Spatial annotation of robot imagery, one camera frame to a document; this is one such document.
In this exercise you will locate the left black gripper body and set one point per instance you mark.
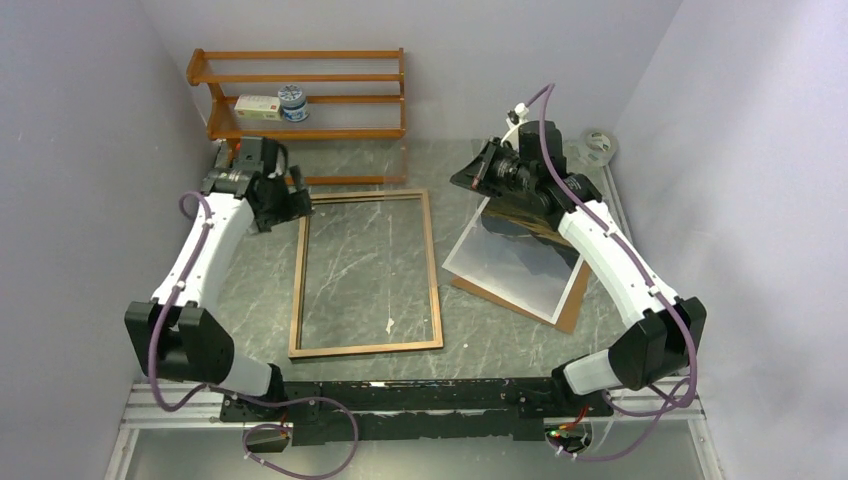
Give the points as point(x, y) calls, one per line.
point(283, 206)

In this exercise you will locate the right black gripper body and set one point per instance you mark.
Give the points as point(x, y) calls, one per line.
point(499, 170)

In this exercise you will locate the clear glass pane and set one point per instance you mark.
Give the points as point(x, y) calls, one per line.
point(356, 166)

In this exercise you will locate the landscape photo print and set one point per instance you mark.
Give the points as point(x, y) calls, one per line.
point(513, 256)

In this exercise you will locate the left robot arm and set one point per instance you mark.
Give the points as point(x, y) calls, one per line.
point(175, 334)

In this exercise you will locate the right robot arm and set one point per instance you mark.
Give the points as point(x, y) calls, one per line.
point(662, 330)

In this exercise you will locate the white red box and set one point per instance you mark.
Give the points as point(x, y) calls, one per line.
point(258, 107)

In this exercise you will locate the clear tape roll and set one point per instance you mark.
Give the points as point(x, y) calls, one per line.
point(597, 147)

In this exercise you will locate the blue white jar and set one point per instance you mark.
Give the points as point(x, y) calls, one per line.
point(293, 102)

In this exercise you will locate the wooden shelf rack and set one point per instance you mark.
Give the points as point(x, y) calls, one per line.
point(224, 125)

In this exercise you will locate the brown cardboard backing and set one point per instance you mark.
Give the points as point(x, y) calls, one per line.
point(566, 316)

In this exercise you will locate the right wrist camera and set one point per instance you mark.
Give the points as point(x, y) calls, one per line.
point(516, 117)

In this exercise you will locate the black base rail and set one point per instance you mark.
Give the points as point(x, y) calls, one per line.
point(521, 408)

